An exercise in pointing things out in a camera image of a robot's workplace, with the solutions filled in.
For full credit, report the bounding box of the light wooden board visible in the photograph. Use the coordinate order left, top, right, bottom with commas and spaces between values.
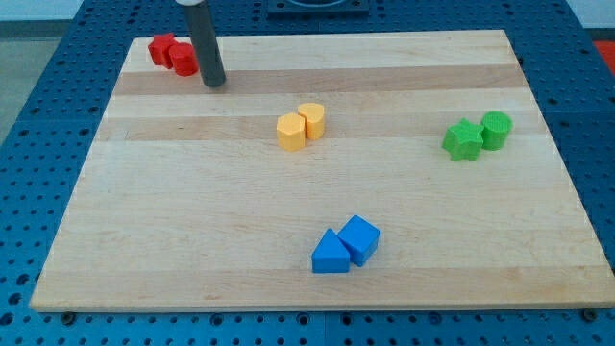
31, 30, 614, 312

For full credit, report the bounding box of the green star block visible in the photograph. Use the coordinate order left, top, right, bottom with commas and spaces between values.
442, 118, 484, 161

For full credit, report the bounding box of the blue cube block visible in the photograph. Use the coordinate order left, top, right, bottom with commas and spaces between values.
337, 215, 381, 267

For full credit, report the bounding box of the green cylinder block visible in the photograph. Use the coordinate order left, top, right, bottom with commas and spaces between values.
480, 111, 513, 151

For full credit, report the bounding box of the yellow hexagon block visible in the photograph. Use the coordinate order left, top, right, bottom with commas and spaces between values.
276, 112, 306, 152

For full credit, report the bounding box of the red star block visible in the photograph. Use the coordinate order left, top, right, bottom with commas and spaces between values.
148, 33, 178, 69

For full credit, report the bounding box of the grey cylindrical robot arm stick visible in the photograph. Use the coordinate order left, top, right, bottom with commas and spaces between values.
176, 0, 226, 87

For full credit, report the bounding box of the blue triangle block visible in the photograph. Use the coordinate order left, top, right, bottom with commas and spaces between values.
311, 229, 350, 274

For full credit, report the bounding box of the yellow heart block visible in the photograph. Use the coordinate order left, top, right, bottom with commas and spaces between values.
298, 103, 326, 140

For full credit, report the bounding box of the red cylinder block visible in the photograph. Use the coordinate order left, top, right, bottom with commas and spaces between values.
168, 42, 199, 77

